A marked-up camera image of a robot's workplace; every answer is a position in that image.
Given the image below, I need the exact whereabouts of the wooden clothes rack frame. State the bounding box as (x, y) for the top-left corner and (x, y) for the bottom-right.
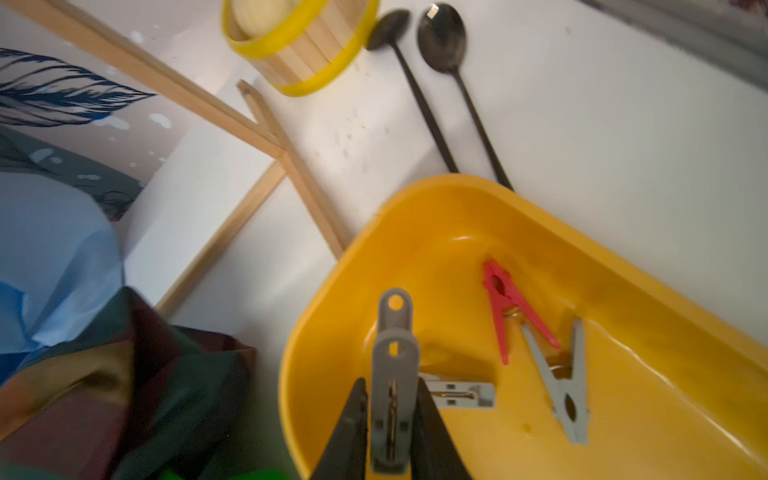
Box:
(3, 1), (353, 318)

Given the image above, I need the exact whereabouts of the yellow plastic tray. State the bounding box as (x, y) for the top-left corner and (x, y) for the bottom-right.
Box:
(279, 175), (767, 479)

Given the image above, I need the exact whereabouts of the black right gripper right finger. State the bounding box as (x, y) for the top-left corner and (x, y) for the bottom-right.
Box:
(410, 379), (471, 480)

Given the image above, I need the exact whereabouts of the red plastic clothespin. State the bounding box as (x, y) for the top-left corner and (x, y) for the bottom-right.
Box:
(482, 259), (561, 365)

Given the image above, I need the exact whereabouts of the green plastic mesh basket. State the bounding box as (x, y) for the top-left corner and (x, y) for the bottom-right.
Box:
(158, 469), (288, 480)

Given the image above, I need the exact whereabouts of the white clothespin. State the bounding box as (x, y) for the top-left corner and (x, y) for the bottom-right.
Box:
(521, 318), (590, 445)

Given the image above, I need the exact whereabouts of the grey clothespin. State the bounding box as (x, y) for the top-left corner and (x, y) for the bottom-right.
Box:
(369, 288), (420, 476)
(420, 373), (496, 409)

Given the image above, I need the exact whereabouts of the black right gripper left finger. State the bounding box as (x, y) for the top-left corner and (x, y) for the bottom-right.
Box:
(310, 378), (368, 480)

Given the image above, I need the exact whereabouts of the light blue long-sleeve shirt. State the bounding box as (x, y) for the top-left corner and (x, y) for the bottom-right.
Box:
(1, 173), (124, 380)

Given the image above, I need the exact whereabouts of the dark multicolour plaid shirt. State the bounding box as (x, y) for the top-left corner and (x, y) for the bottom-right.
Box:
(1, 288), (256, 479)

